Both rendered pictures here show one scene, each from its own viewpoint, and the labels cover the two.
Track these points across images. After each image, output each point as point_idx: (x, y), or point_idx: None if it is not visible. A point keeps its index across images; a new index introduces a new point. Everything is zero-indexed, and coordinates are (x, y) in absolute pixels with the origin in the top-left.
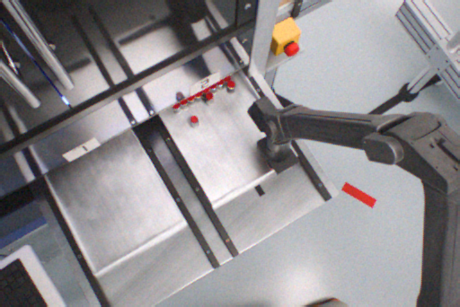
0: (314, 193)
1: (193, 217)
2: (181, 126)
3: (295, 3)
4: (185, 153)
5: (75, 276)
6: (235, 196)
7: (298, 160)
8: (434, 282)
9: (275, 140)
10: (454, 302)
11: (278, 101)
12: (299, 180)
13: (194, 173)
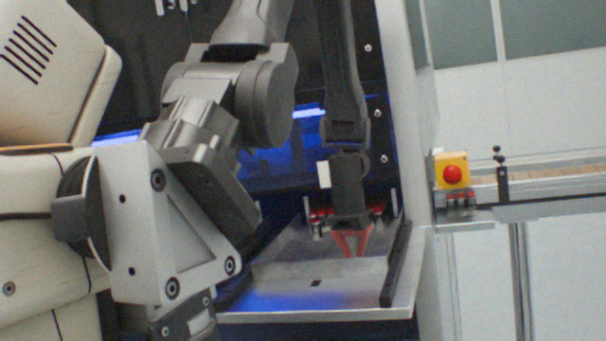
0: (376, 299)
1: (227, 281)
2: (305, 238)
3: (496, 170)
4: (284, 249)
5: None
6: (286, 280)
7: (362, 215)
8: None
9: (326, 143)
10: (248, 11)
11: (422, 242)
12: (370, 287)
13: (267, 246)
